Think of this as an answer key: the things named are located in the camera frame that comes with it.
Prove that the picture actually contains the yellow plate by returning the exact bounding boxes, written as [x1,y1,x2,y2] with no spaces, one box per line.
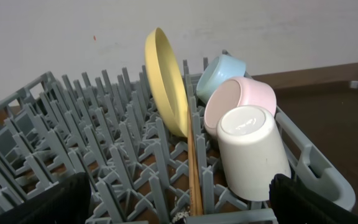
[145,27,188,137]

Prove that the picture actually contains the grey dishwasher rack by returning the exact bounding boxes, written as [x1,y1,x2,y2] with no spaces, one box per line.
[0,49,356,224]

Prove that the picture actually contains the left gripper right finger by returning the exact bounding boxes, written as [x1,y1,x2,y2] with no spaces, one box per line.
[269,174,358,224]

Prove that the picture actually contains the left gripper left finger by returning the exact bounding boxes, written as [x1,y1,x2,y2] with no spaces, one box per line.
[0,172,91,224]

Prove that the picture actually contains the wooden chopstick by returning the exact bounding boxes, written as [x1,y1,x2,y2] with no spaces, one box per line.
[190,140,203,216]
[188,123,198,216]

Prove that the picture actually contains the light blue bowl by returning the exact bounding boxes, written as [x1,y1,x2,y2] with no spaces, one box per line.
[196,54,246,104]

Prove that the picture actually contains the white cup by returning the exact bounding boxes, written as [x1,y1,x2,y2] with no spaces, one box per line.
[216,105,291,202]

